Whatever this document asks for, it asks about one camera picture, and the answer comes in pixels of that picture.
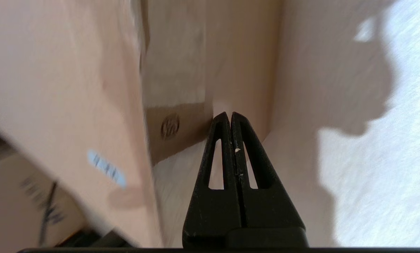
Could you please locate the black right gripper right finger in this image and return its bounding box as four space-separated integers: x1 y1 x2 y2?
230 111 307 229

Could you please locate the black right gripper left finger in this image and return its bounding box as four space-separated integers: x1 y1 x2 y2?
182 111 247 247

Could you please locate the brown cardboard shoe box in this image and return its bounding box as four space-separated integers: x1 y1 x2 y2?
0 0 285 248

